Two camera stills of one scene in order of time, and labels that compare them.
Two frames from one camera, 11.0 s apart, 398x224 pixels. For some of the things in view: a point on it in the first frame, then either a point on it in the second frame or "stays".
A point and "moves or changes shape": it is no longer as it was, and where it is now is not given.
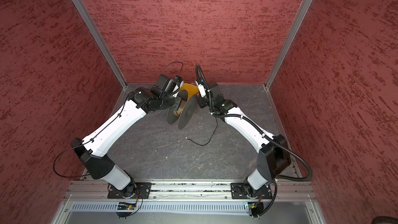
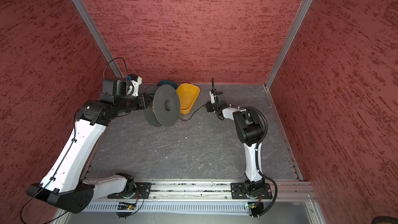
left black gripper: [174, 101] to [142, 102]
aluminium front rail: [296, 191] stays
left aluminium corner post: [93, 30] stays
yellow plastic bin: [192, 89] stays
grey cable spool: [184, 110] moves or changes shape
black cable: [213, 136] moves or changes shape
